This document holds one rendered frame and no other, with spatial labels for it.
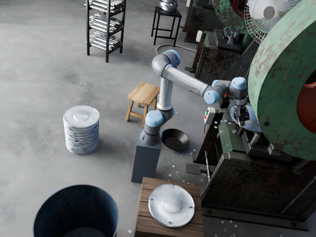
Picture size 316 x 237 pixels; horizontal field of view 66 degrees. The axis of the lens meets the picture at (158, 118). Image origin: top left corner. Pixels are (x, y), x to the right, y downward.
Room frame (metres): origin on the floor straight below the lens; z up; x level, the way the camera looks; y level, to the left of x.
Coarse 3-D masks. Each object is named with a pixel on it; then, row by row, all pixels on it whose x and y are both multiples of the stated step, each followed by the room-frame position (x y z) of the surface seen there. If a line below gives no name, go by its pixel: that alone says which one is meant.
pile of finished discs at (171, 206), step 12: (156, 192) 0.92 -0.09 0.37; (168, 192) 0.94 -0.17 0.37; (180, 192) 0.96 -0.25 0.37; (156, 204) 0.84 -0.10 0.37; (168, 204) 0.85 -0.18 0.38; (180, 204) 0.87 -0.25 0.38; (192, 204) 0.89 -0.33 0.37; (156, 216) 0.76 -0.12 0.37; (168, 216) 0.77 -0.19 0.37; (180, 216) 0.79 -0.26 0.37
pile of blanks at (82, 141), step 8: (64, 128) 1.44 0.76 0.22; (72, 128) 1.38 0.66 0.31; (80, 128) 1.39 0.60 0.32; (88, 128) 1.42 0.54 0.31; (96, 128) 1.49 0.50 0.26; (72, 136) 1.38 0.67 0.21; (80, 136) 1.38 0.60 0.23; (88, 136) 1.42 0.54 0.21; (96, 136) 1.49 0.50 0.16; (72, 144) 1.38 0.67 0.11; (80, 144) 1.38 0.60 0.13; (88, 144) 1.41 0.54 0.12; (96, 144) 1.49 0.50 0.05; (72, 152) 1.38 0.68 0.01; (80, 152) 1.38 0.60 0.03; (88, 152) 1.41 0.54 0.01
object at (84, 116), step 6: (72, 108) 1.59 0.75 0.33; (78, 108) 1.61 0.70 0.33; (84, 108) 1.63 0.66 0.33; (66, 114) 1.50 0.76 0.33; (72, 114) 1.52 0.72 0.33; (78, 114) 1.53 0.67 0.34; (84, 114) 1.54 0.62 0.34; (90, 114) 1.57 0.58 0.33; (96, 114) 1.58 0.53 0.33; (66, 120) 1.43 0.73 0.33; (72, 120) 1.45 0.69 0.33; (78, 120) 1.46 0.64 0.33; (84, 120) 1.47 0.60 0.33; (90, 120) 1.49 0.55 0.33; (96, 120) 1.51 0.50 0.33; (78, 126) 1.39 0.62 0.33; (84, 126) 1.40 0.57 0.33
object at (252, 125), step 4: (232, 108) 1.45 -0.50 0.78; (248, 108) 1.49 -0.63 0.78; (252, 108) 1.51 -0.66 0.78; (232, 112) 1.40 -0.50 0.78; (252, 112) 1.45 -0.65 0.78; (232, 116) 1.35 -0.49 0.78; (252, 116) 1.39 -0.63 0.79; (248, 120) 1.34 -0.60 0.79; (252, 120) 1.34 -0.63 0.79; (256, 120) 1.36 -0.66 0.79; (248, 124) 1.30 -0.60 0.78; (252, 124) 1.31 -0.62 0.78; (256, 124) 1.32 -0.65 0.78; (248, 128) 1.26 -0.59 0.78; (252, 128) 1.26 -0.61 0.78; (256, 128) 1.27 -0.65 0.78; (260, 128) 1.28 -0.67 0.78; (260, 132) 1.24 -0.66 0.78
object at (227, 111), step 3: (225, 108) 1.43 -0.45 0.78; (225, 111) 1.40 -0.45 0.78; (228, 111) 1.40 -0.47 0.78; (228, 114) 1.37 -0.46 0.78; (228, 117) 1.33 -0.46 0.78; (231, 117) 1.34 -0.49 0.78; (228, 120) 1.30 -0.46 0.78; (231, 120) 1.31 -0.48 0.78; (237, 126) 1.38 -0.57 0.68; (237, 129) 1.36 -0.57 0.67; (240, 129) 1.33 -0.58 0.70; (243, 129) 1.33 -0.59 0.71; (246, 129) 1.33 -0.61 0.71; (237, 132) 1.35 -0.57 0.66; (240, 132) 1.33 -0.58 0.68
